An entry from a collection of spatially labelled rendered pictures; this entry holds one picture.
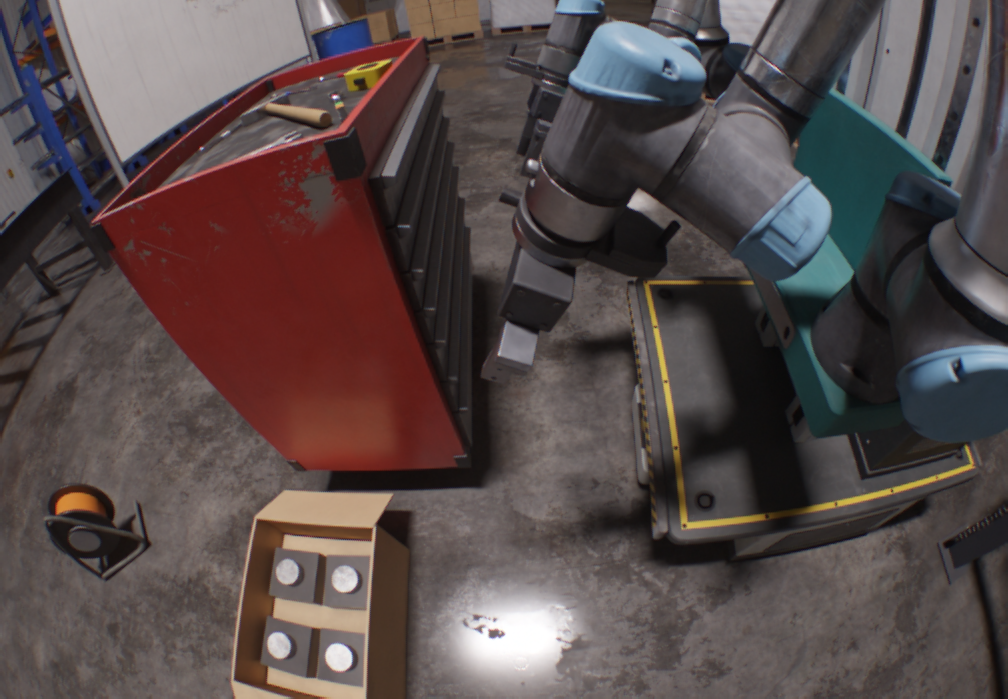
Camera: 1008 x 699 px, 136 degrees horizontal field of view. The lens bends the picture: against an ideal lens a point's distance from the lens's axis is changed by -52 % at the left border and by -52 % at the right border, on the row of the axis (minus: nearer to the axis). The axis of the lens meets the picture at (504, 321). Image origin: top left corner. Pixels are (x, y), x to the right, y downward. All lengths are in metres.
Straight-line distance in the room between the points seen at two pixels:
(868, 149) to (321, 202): 0.73
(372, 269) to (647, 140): 0.40
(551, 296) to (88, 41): 2.90
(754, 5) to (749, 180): 3.54
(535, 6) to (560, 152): 7.64
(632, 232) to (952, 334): 0.26
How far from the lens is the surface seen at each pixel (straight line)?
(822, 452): 0.99
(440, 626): 1.11
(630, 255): 0.33
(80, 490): 1.68
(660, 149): 0.26
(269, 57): 3.56
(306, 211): 0.53
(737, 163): 0.26
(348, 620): 1.06
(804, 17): 0.36
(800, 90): 0.37
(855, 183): 0.72
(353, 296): 0.59
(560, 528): 1.11
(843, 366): 0.51
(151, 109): 3.03
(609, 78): 0.25
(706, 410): 0.92
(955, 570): 1.63
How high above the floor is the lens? 1.07
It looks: 46 degrees down
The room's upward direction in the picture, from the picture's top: 9 degrees counter-clockwise
